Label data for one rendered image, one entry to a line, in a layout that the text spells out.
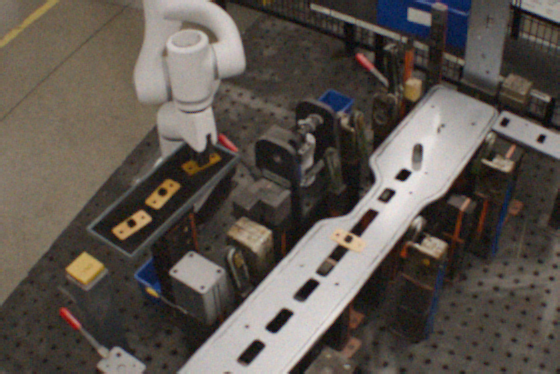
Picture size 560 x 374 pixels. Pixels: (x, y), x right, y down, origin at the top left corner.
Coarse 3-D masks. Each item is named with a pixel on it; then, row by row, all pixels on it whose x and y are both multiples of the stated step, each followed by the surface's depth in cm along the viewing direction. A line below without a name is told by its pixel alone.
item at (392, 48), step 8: (384, 48) 197; (392, 48) 197; (392, 56) 196; (400, 56) 194; (392, 64) 197; (392, 72) 199; (392, 80) 201; (400, 80) 203; (392, 88) 202; (400, 88) 205; (400, 96) 206
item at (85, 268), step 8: (80, 256) 155; (88, 256) 155; (72, 264) 153; (80, 264) 153; (88, 264) 153; (96, 264) 153; (72, 272) 152; (80, 272) 152; (88, 272) 152; (96, 272) 152; (80, 280) 151; (88, 280) 151
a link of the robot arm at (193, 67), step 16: (192, 32) 152; (176, 48) 148; (192, 48) 148; (208, 48) 152; (176, 64) 150; (192, 64) 150; (208, 64) 152; (176, 80) 153; (192, 80) 152; (208, 80) 154; (176, 96) 157; (192, 96) 155
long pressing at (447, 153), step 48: (432, 96) 215; (384, 144) 200; (432, 144) 200; (480, 144) 202; (432, 192) 188; (384, 240) 177; (288, 288) 168; (336, 288) 168; (240, 336) 159; (288, 336) 159
